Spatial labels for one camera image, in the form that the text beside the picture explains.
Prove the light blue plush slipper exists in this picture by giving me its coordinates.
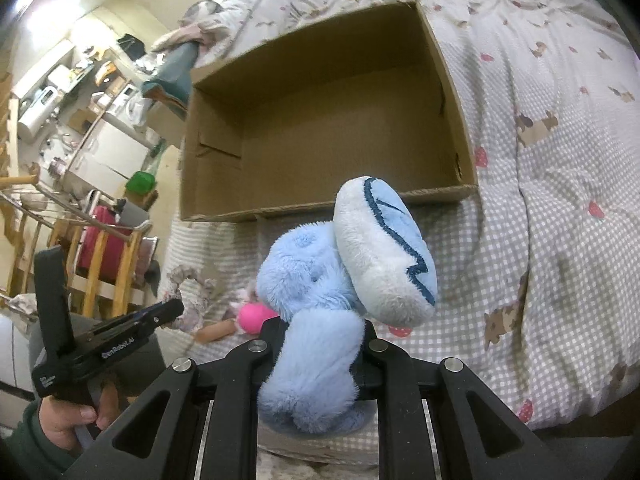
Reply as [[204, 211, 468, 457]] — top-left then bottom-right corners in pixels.
[[256, 177, 437, 438]]

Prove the tan doll limb toy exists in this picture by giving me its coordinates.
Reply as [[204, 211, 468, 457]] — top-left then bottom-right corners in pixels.
[[193, 318, 238, 344]]

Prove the mauve fabric scrunchie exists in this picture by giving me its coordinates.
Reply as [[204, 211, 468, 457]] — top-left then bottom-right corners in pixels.
[[162, 264, 215, 335]]

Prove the pink plush toy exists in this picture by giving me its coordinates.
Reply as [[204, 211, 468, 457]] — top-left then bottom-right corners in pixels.
[[236, 302, 279, 335]]

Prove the person's left hand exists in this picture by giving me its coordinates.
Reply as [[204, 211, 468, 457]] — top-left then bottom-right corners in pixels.
[[38, 380, 120, 452]]

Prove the wooden chair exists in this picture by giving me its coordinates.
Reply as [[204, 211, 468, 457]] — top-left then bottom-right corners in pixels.
[[1, 166, 152, 318]]

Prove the red suitcase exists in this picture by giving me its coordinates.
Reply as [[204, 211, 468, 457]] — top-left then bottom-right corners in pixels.
[[77, 204, 132, 283]]

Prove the checkered patterned bed duvet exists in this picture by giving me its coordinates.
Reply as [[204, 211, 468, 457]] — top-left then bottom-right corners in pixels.
[[156, 0, 640, 466]]

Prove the green plastic dustpan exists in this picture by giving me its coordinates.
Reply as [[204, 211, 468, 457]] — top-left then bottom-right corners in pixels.
[[125, 171, 156, 196]]

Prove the white kitchen cabinet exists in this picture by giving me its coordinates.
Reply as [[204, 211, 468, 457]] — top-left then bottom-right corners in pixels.
[[62, 114, 150, 197]]

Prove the tall cardboard box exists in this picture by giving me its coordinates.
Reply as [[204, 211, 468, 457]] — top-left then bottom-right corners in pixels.
[[146, 102, 186, 148]]

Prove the open cardboard box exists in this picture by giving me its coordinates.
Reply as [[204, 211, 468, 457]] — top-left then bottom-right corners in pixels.
[[180, 2, 477, 222]]

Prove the pile of clothes on bed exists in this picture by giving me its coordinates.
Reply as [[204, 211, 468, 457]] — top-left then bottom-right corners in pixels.
[[140, 0, 266, 106]]

